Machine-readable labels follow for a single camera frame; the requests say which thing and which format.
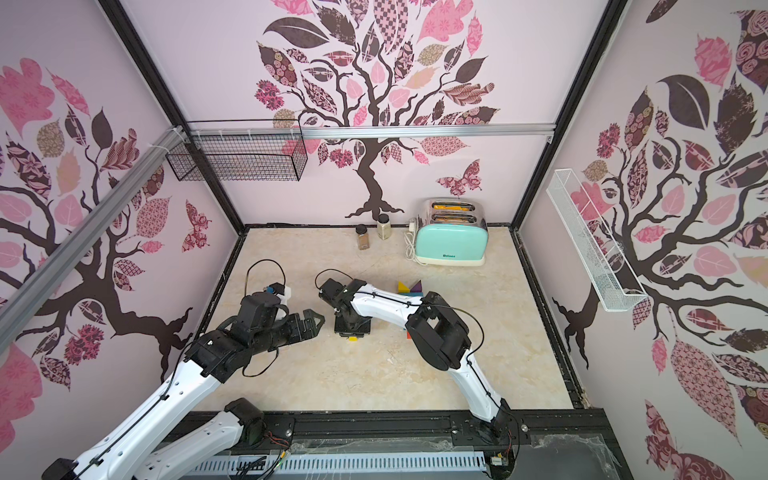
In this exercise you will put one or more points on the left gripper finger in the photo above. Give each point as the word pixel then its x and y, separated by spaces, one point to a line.
pixel 310 314
pixel 312 327

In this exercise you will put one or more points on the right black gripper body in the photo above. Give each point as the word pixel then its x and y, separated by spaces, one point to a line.
pixel 351 321

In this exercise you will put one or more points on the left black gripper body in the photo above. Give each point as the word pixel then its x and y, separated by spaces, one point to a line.
pixel 281 333

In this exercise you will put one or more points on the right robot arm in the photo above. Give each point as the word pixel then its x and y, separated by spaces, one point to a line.
pixel 438 332

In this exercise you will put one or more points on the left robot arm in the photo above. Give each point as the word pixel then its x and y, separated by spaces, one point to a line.
pixel 208 363

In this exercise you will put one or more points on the brown spice jar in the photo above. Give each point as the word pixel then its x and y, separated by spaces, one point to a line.
pixel 363 241

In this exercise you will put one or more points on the pale spice jar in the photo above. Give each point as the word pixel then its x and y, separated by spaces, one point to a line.
pixel 384 227

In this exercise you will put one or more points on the mint green toaster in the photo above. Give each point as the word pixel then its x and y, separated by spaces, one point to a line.
pixel 451 232

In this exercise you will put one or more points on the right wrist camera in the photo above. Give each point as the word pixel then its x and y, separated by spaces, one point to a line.
pixel 331 291

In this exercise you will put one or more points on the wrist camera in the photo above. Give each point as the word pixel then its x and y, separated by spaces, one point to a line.
pixel 331 291
pixel 261 310

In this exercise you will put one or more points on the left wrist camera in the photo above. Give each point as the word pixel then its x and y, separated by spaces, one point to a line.
pixel 261 310

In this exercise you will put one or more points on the white slotted cable duct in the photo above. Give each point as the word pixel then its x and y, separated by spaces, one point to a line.
pixel 340 465

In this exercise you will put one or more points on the black wire basket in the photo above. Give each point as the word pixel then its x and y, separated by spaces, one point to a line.
pixel 275 153

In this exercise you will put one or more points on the aluminium frame bar rear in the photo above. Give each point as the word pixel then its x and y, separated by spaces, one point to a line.
pixel 492 130

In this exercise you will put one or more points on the aluminium frame bar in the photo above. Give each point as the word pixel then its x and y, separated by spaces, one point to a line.
pixel 32 294
pixel 492 130

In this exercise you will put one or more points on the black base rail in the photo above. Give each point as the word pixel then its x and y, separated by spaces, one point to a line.
pixel 544 444

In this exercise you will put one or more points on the aluminium frame bar left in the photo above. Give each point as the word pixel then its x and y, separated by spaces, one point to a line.
pixel 32 294

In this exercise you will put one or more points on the white wire shelf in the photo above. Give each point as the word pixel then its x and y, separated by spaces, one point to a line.
pixel 581 208

